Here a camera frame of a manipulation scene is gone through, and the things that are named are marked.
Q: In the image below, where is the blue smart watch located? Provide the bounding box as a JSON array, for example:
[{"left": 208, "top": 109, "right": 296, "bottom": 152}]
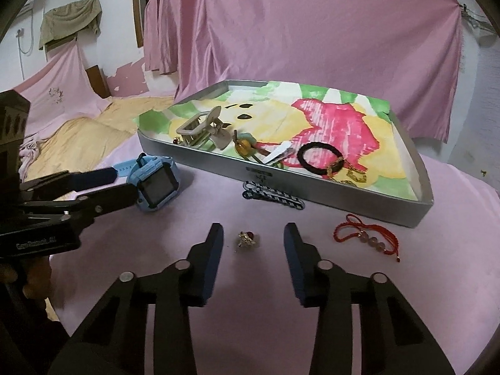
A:
[{"left": 112, "top": 154, "right": 180, "bottom": 212}]

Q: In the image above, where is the red string bracelet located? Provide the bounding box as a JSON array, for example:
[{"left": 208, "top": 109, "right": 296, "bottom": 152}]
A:
[{"left": 333, "top": 213, "right": 402, "bottom": 263}]

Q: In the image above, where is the crumpled pink cloth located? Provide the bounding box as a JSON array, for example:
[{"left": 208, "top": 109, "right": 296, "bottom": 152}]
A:
[{"left": 16, "top": 135, "right": 42, "bottom": 180}]

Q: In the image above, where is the wooden headboard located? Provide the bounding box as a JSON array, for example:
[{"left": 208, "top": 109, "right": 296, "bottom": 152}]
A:
[{"left": 86, "top": 66, "right": 112, "bottom": 98}]

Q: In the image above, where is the large pink curtain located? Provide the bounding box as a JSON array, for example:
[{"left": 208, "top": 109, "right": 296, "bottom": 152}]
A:
[{"left": 174, "top": 0, "right": 467, "bottom": 143}]

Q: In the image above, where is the colourful painted paper lining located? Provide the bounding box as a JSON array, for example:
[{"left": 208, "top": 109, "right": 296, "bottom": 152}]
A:
[{"left": 135, "top": 80, "right": 424, "bottom": 202}]

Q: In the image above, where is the olive green cloth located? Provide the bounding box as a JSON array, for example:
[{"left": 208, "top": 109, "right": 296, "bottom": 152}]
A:
[{"left": 38, "top": 0, "right": 103, "bottom": 51}]

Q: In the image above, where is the pink window curtain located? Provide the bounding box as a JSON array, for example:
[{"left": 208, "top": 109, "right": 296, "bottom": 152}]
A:
[{"left": 144, "top": 0, "right": 182, "bottom": 76}]

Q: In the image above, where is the wire wall rack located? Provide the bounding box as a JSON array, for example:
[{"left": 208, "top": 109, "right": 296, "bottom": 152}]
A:
[{"left": 459, "top": 4, "right": 493, "bottom": 34}]

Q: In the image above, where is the pink tablecloth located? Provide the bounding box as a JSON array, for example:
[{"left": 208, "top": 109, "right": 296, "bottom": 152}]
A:
[{"left": 39, "top": 125, "right": 500, "bottom": 375}]

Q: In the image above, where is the gold chain bracelet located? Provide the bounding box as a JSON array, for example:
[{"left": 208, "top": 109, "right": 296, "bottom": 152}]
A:
[{"left": 326, "top": 156, "right": 368, "bottom": 184}]

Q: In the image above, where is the brown beaded hair tie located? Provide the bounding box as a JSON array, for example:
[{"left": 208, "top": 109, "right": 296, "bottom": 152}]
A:
[{"left": 233, "top": 130, "right": 282, "bottom": 165}]

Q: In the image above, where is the grey hair claw clip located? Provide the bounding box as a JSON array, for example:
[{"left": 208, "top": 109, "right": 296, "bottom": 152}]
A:
[{"left": 176, "top": 106, "right": 235, "bottom": 150}]

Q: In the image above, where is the pink draped sheet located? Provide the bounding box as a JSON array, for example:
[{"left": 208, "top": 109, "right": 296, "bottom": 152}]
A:
[{"left": 13, "top": 39, "right": 112, "bottom": 141}]

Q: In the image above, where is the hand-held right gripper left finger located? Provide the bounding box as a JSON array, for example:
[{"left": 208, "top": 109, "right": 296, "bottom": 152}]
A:
[{"left": 52, "top": 222, "right": 225, "bottom": 375}]

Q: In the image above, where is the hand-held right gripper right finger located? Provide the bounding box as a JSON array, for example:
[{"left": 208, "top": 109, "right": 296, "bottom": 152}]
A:
[{"left": 283, "top": 222, "right": 458, "bottom": 375}]

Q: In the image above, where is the person's left hand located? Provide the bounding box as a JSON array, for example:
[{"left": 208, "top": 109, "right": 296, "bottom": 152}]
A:
[{"left": 0, "top": 260, "right": 53, "bottom": 305}]

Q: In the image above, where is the white air conditioner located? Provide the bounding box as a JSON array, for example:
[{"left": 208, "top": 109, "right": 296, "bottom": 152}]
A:
[{"left": 17, "top": 0, "right": 47, "bottom": 18}]

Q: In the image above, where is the wooden window frame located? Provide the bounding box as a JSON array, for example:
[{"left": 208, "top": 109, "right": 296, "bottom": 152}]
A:
[{"left": 133, "top": 0, "right": 146, "bottom": 48}]

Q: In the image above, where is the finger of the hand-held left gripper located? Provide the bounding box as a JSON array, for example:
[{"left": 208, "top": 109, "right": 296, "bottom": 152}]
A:
[
  {"left": 64, "top": 183, "right": 138, "bottom": 223},
  {"left": 23, "top": 167, "right": 118, "bottom": 203}
]

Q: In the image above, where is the black hair tie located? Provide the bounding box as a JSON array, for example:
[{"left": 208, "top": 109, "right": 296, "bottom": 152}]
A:
[{"left": 297, "top": 142, "right": 346, "bottom": 176}]

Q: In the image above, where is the white power cable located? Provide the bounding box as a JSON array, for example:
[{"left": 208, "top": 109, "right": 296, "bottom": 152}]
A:
[{"left": 16, "top": 28, "right": 36, "bottom": 54}]

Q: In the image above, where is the yellow blanket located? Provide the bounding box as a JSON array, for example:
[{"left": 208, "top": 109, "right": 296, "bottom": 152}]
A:
[{"left": 23, "top": 96, "right": 176, "bottom": 182}]

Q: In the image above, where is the silver metal tray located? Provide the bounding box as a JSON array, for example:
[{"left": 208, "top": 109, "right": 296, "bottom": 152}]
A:
[{"left": 137, "top": 79, "right": 434, "bottom": 229}]

